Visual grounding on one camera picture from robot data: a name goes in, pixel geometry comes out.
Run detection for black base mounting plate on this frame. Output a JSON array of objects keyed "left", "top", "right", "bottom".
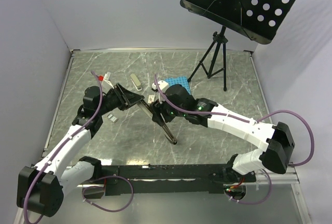
[{"left": 80, "top": 164, "right": 256, "bottom": 196}]

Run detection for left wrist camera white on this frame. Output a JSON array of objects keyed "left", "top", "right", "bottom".
[{"left": 98, "top": 72, "right": 114, "bottom": 91}]

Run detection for small staple box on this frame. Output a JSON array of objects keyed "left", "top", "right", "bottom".
[{"left": 147, "top": 94, "right": 155, "bottom": 104}]

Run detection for aluminium frame rail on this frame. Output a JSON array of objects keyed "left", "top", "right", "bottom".
[{"left": 15, "top": 166, "right": 300, "bottom": 223}]

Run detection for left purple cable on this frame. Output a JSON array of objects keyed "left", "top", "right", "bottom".
[{"left": 23, "top": 71, "right": 134, "bottom": 224}]

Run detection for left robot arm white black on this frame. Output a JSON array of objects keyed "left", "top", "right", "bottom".
[{"left": 17, "top": 84, "right": 144, "bottom": 217}]

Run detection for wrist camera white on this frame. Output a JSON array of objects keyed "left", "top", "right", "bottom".
[
  {"left": 98, "top": 72, "right": 114, "bottom": 91},
  {"left": 151, "top": 80, "right": 169, "bottom": 93}
]

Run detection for black beige stapler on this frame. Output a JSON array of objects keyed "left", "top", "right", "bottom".
[{"left": 137, "top": 100, "right": 178, "bottom": 145}]

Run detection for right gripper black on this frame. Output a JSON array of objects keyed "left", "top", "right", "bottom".
[{"left": 150, "top": 96, "right": 186, "bottom": 127}]

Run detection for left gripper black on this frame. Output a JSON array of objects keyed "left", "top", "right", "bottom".
[{"left": 96, "top": 82, "right": 144, "bottom": 116}]

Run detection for blue studded building plate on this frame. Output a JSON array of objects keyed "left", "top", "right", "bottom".
[{"left": 165, "top": 76, "right": 191, "bottom": 94}]

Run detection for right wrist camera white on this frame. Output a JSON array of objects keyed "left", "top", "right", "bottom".
[{"left": 151, "top": 80, "right": 169, "bottom": 93}]

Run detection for black perforated music stand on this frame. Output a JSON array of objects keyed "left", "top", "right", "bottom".
[{"left": 180, "top": 0, "right": 295, "bottom": 78}]

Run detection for grey staple strips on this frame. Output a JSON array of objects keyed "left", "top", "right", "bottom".
[{"left": 107, "top": 114, "right": 118, "bottom": 123}]

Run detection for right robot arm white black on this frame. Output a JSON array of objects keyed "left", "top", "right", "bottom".
[{"left": 151, "top": 80, "right": 295, "bottom": 181}]

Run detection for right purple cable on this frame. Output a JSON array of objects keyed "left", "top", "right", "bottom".
[{"left": 154, "top": 73, "right": 316, "bottom": 205}]

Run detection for purple cable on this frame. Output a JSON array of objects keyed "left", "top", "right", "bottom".
[
  {"left": 23, "top": 71, "right": 134, "bottom": 224},
  {"left": 154, "top": 73, "right": 316, "bottom": 205}
]

